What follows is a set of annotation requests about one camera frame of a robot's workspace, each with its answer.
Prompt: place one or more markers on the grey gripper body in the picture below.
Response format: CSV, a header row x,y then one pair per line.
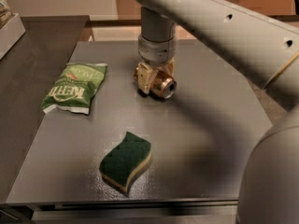
x,y
156,51

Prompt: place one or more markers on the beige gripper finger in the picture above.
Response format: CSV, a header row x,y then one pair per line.
x,y
145,76
169,67

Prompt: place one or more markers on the orange soda can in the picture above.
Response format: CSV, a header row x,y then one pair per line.
x,y
163,85

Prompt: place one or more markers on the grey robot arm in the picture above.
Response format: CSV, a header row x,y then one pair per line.
x,y
266,52

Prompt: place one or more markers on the green chip bag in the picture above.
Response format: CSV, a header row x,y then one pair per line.
x,y
75,88

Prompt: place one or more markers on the green yellow sponge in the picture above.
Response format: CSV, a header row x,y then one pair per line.
x,y
125,161

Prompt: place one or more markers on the dark side counter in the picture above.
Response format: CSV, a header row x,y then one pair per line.
x,y
27,72

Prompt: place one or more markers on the grey box at left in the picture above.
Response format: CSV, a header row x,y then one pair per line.
x,y
10,33

